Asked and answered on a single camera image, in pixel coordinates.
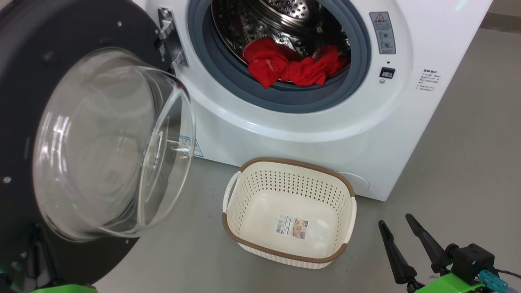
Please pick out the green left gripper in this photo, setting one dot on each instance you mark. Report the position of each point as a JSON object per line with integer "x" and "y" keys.
{"x": 65, "y": 289}

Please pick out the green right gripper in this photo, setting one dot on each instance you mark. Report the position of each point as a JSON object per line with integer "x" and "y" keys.
{"x": 447, "y": 285}

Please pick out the black round glass washer door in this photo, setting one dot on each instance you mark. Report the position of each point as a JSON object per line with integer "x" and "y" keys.
{"x": 24, "y": 81}

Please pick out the red and white garment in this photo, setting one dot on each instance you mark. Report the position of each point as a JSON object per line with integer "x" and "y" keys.
{"x": 272, "y": 65}

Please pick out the printed product label sticker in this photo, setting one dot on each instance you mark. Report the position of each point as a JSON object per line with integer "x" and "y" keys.
{"x": 291, "y": 226}

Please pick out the cream laundry basket brown rim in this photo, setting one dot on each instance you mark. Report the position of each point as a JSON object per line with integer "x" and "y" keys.
{"x": 285, "y": 195}

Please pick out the white front-load washing machine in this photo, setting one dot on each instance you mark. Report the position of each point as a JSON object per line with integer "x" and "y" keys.
{"x": 285, "y": 130}

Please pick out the black door latch socket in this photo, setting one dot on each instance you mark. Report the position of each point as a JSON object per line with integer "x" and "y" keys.
{"x": 387, "y": 73}

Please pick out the grey rubber door gasket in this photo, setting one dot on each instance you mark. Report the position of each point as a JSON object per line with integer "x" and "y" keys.
{"x": 220, "y": 77}

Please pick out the stainless steel washing machine drum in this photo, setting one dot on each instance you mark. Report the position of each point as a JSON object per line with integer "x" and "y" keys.
{"x": 285, "y": 12}

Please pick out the metal door hinge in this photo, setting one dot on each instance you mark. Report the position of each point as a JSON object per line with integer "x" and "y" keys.
{"x": 171, "y": 40}

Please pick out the round drain filter cover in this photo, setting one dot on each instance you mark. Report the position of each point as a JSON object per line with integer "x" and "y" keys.
{"x": 358, "y": 181}

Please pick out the small black text sticker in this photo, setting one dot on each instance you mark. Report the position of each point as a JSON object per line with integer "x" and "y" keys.
{"x": 428, "y": 80}

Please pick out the blue energy label sticker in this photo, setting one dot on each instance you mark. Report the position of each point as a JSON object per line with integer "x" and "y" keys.
{"x": 198, "y": 148}

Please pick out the grey warning label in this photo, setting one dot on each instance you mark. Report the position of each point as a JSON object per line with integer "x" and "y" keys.
{"x": 382, "y": 32}

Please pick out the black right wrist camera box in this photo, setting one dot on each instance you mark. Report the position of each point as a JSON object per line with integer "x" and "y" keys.
{"x": 472, "y": 258}

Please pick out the teal right camera connector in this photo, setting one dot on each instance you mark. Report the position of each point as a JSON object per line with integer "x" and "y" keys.
{"x": 492, "y": 281}

